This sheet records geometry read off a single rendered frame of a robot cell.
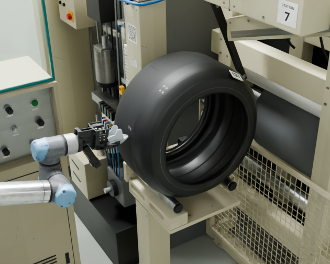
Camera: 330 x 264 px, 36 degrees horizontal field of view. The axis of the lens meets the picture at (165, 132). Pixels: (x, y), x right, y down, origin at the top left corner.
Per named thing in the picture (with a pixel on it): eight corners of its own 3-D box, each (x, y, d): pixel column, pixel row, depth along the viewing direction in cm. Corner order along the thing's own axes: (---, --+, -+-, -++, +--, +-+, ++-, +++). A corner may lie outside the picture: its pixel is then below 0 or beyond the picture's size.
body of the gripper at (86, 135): (111, 129, 184) (79, 134, 178) (110, 150, 187) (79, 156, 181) (101, 120, 189) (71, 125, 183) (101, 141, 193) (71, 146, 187)
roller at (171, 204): (133, 174, 234) (132, 166, 232) (141, 171, 236) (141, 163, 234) (174, 215, 208) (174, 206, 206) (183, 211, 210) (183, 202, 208)
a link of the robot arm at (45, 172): (45, 198, 177) (45, 171, 172) (35, 182, 186) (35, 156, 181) (67, 194, 181) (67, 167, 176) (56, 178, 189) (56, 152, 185)
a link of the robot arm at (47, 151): (30, 157, 180) (29, 135, 176) (59, 151, 185) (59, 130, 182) (37, 167, 174) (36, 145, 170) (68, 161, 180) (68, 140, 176)
